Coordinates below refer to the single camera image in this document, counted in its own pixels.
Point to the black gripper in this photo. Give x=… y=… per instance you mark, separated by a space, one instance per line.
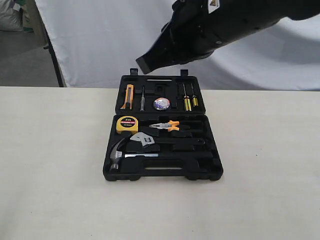
x=196 y=29

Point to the black electrical tape roll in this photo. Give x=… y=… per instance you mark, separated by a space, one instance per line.
x=161 y=104

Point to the black plastic tool case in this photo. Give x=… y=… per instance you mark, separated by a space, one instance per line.
x=194 y=124

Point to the chrome adjustable wrench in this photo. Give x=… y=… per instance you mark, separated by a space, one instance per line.
x=147 y=140

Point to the claw hammer black grip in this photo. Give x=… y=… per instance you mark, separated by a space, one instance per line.
x=116 y=156

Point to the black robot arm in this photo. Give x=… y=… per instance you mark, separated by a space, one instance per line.
x=266 y=13

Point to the short yellow black screwdriver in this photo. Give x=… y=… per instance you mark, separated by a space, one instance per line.
x=194 y=97

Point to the long yellow black screwdriver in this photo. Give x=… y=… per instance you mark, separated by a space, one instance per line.
x=187 y=102

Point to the clear tester screwdriver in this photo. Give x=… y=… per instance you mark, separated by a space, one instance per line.
x=142 y=100

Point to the orange utility knife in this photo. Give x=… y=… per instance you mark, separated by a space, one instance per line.
x=128 y=100

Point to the white backdrop cloth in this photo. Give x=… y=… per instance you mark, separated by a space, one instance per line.
x=96 y=42

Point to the yellow tape measure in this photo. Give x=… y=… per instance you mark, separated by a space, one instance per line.
x=127 y=124

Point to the black backdrop stand pole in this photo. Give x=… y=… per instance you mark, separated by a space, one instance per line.
x=55 y=63

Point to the wooden cabinet in background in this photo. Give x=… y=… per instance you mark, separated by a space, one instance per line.
x=36 y=23

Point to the white sack in background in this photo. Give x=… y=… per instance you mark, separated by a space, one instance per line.
x=10 y=16

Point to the orange handled pliers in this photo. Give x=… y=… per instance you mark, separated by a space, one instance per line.
x=169 y=126

